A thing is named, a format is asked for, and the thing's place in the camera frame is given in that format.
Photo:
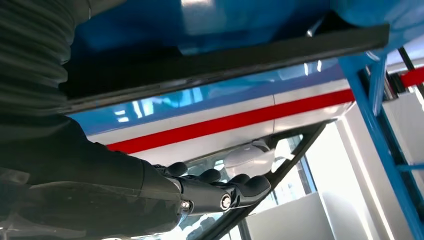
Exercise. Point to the blue metal shelf rack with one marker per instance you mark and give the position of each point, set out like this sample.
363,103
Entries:
265,20

